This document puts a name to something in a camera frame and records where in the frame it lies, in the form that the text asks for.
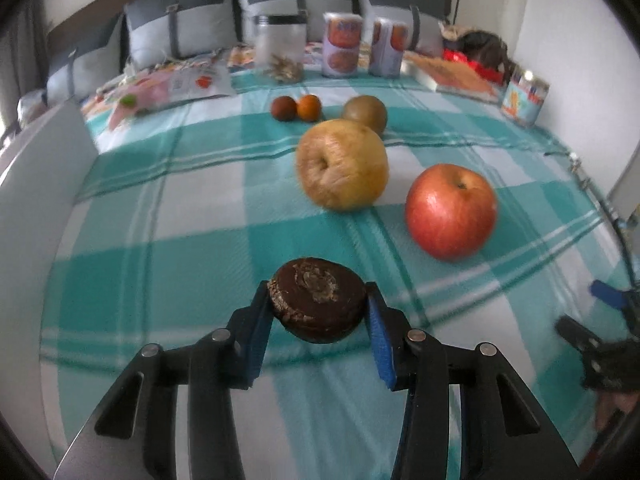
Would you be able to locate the red apple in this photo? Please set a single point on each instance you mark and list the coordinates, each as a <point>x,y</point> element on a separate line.
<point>450,212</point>

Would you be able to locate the dark brown round fruit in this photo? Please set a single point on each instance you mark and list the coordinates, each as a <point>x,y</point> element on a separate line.
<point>317,300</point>

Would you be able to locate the teal plaid blanket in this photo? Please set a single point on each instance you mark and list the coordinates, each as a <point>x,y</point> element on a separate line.
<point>200,200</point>

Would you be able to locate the small orange tangerine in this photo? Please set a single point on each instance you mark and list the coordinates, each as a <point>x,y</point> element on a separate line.
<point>309,108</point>

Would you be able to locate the small brown round fruit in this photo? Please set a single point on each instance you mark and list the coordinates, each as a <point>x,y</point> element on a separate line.
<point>284,109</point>

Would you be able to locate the person's right hand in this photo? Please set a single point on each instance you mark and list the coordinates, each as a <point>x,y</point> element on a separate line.
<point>612,405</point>

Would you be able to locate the red cloth item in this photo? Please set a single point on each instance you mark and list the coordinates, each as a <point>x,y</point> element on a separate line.
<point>460,57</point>

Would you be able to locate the orange cover book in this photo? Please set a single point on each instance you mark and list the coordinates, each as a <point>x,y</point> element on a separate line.
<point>455,77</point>

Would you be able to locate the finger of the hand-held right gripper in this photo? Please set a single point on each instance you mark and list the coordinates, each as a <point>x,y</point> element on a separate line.
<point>575,332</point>
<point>612,297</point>

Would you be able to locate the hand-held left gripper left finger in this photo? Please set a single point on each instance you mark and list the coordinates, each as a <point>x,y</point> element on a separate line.
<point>257,330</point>

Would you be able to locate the blue orange labelled can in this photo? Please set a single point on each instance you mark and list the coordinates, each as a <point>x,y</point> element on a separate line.
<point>525,97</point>

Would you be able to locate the glass jar with black lid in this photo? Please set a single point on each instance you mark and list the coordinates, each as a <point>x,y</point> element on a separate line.
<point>280,45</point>

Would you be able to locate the white cardboard box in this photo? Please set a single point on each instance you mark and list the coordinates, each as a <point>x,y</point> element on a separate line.
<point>45,175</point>

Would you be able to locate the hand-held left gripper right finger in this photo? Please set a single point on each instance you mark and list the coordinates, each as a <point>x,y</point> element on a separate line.
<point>380,340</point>

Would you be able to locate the yellow apple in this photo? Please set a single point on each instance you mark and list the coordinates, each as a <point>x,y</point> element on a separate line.
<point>342,167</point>

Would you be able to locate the black bag with red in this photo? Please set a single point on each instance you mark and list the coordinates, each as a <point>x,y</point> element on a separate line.
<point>487,45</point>

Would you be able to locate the printed tin can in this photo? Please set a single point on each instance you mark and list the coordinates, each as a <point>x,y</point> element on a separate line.
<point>389,45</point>
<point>341,45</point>

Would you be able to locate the greenish brown kiwi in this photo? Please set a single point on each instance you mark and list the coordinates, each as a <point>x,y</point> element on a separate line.
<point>367,110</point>

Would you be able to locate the metal rod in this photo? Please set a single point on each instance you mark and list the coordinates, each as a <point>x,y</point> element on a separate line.
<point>592,190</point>

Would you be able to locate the clear plastic snack bag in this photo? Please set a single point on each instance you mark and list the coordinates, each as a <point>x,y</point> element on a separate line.
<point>32,107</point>

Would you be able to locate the pink printed snack packet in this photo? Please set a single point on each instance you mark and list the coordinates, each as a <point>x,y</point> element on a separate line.
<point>180,87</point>

